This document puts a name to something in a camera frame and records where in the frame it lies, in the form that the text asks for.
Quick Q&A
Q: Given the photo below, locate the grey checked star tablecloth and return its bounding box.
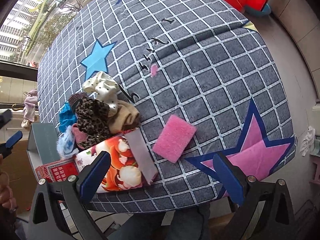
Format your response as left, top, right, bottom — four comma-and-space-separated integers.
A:
38, 0, 296, 213

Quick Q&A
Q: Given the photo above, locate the blue cloth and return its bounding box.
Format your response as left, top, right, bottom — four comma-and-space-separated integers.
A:
59, 102, 77, 133

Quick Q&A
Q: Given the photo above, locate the pink sock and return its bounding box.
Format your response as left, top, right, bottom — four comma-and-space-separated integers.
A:
72, 123, 87, 150

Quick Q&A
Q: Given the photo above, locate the leopard print scrunchie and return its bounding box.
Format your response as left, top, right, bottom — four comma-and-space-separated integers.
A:
75, 98, 111, 150

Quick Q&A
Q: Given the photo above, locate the white dotted cloth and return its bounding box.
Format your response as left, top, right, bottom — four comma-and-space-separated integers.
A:
82, 71, 119, 117

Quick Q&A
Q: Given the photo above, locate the pink white towel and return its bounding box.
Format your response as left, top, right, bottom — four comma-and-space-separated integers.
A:
21, 88, 38, 131

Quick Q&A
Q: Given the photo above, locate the pink tissue box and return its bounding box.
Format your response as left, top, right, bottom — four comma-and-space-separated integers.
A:
35, 158, 79, 183

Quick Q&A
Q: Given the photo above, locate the orange printed packet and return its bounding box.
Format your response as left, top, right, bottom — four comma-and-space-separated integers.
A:
74, 128, 158, 193

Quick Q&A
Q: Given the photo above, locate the grey white storage box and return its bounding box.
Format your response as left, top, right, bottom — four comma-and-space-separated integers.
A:
27, 122, 60, 180

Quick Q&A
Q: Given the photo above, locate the striped knitted sock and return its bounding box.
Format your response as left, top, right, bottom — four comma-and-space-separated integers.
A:
68, 92, 88, 113

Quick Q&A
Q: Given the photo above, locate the beige sock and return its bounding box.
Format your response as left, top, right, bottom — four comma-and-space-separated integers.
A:
107, 100, 140, 134

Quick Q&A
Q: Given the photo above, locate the person's left hand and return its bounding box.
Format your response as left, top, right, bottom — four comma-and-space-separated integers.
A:
1, 171, 19, 239

